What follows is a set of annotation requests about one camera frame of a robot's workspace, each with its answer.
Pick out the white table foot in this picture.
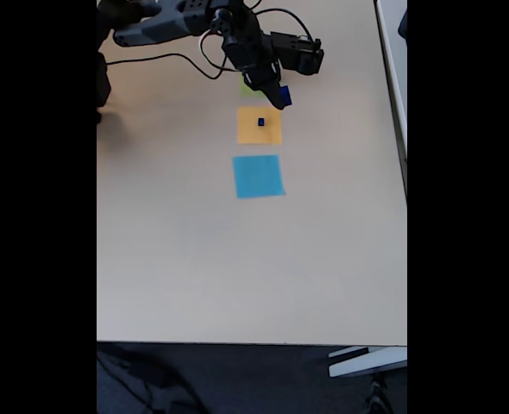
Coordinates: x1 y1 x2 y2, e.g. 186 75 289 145
327 345 408 379

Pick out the light blue paper square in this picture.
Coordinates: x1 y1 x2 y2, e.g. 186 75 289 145
231 154 286 200

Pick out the black camera cable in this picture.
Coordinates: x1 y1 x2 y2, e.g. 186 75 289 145
106 0 316 81

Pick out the orange paper square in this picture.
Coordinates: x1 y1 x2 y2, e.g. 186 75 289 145
236 106 283 146

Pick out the white side table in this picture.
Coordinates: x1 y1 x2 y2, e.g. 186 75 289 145
374 0 408 199

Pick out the black floor cable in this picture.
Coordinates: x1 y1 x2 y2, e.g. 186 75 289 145
97 347 204 414

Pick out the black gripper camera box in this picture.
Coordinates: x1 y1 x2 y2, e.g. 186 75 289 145
269 30 325 77

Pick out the green paper square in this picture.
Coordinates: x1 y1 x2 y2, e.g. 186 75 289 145
239 79 267 99

